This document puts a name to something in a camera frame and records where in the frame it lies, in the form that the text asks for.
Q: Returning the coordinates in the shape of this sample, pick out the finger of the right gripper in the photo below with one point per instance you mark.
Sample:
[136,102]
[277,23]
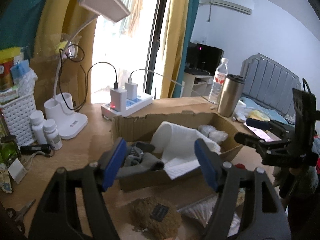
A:
[272,153]
[277,128]

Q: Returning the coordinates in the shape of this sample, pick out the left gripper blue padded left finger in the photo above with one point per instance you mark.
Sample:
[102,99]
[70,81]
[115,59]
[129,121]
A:
[56,216]

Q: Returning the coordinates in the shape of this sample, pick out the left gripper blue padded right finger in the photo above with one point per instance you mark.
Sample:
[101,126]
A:
[263,216]

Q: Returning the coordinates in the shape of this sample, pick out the red plush ball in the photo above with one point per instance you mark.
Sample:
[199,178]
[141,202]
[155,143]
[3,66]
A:
[240,166]

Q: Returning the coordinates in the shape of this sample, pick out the white bubble wrap roll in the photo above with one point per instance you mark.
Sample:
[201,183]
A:
[213,134]

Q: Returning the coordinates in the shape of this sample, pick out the cotton swab zip bag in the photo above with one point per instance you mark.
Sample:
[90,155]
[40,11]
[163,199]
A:
[202,210]

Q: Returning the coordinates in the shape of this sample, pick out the white textured towel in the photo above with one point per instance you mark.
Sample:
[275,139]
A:
[175,143]

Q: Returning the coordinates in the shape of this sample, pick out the brown fuzzy plush pouch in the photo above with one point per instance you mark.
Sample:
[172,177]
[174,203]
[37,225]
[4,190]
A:
[157,216]

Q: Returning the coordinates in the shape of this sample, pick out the smartphone with lit screen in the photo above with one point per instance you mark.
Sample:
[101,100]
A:
[259,133]

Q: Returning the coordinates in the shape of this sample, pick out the yellow tissue pack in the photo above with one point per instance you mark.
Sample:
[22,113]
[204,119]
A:
[257,115]

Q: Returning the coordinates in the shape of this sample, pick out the grey bed headboard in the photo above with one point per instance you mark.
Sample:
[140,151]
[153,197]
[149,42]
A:
[269,84]

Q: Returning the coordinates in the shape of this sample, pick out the black scissors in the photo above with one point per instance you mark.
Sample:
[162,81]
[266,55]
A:
[17,217]

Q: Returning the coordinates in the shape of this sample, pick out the steel travel tumbler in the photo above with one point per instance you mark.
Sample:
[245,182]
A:
[230,94]

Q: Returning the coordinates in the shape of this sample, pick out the small white adapter box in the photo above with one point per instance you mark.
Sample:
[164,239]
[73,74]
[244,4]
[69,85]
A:
[17,171]

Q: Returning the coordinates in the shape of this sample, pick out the clear water bottle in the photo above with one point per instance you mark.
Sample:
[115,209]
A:
[219,78]

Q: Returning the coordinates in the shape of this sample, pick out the black flashlight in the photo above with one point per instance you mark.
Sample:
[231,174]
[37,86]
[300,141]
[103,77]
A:
[31,149]

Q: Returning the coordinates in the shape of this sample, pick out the white pill bottle right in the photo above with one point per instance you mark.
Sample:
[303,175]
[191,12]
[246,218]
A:
[52,134]

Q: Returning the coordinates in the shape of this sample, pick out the white pill bottle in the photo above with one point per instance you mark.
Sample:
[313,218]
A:
[52,134]
[36,121]

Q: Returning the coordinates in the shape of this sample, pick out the black monitor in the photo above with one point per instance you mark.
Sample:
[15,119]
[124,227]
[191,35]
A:
[202,59]

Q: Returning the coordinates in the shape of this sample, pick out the white pill bottle left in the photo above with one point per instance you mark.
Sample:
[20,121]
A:
[36,121]

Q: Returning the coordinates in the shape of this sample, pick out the white woven plastic basket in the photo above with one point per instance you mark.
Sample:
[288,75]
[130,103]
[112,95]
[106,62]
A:
[17,118]

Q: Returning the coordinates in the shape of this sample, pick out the white power strip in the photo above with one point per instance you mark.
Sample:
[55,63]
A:
[132,106]

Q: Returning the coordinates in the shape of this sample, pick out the brown cardboard box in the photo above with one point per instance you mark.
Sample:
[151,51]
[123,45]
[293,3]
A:
[133,129]

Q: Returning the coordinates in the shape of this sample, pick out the white air conditioner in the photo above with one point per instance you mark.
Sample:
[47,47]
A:
[244,6]

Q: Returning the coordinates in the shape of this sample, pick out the red yellow can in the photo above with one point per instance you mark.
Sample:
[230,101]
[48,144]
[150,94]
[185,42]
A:
[7,57]

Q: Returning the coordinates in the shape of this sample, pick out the yellow curtain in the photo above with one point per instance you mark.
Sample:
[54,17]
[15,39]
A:
[123,45]

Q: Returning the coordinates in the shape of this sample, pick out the teal curtain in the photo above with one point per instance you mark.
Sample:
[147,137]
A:
[19,23]

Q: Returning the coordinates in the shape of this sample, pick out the white charger with black cable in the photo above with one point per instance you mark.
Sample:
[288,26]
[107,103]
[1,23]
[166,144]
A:
[118,98]

